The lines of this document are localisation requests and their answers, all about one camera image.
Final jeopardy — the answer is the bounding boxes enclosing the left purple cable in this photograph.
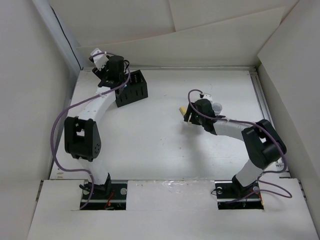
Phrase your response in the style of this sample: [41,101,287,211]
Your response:
[50,51,132,210]

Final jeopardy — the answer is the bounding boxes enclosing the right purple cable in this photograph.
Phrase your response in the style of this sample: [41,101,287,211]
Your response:
[187,89,293,204]

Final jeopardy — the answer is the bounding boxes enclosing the black slotted organizer box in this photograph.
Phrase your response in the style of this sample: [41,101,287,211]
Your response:
[115,70,148,108]

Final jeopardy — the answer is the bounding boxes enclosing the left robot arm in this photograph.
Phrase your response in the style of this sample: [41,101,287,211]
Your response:
[64,52,130,199]

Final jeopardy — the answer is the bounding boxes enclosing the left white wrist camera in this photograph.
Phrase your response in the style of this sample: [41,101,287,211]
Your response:
[89,48,108,71]

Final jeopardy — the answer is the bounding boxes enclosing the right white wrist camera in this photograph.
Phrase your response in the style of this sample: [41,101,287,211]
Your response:
[199,92,213,104]

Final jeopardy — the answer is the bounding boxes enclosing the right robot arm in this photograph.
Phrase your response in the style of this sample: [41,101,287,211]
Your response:
[183,97,287,199]

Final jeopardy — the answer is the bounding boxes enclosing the white foam board backdrop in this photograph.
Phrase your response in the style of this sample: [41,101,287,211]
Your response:
[74,6,286,67]

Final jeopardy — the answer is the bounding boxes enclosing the yellow highlighter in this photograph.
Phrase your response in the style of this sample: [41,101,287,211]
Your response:
[179,106,187,117]

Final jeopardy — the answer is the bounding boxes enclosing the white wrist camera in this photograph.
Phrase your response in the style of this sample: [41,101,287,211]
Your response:
[89,48,108,71]
[199,92,213,104]

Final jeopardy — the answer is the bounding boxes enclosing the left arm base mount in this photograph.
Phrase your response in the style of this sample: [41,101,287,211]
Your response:
[79,181,128,211]

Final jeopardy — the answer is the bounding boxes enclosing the purple cable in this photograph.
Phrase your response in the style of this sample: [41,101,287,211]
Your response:
[50,51,132,210]
[187,89,293,204]

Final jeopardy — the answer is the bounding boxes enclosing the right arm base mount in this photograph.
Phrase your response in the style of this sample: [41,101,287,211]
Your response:
[211,180,264,210]

